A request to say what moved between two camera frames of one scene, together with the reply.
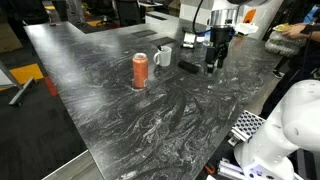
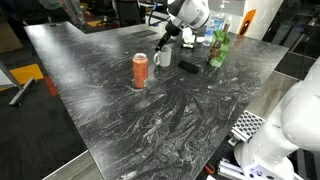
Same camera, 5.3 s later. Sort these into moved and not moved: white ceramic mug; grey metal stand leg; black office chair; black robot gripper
Moved: black robot gripper
Not moved: grey metal stand leg; white ceramic mug; black office chair
